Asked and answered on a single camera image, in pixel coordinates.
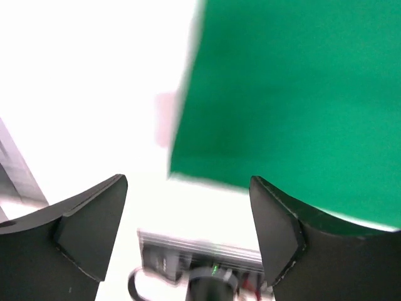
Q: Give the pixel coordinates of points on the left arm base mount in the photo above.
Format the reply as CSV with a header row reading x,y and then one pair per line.
x,y
172,258

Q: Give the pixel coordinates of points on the green t-shirt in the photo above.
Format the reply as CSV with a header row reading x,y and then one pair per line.
x,y
305,94

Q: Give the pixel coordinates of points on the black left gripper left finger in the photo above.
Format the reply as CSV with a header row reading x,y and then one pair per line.
x,y
62,252

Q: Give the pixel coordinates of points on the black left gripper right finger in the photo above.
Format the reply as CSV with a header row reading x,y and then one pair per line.
x,y
310,255

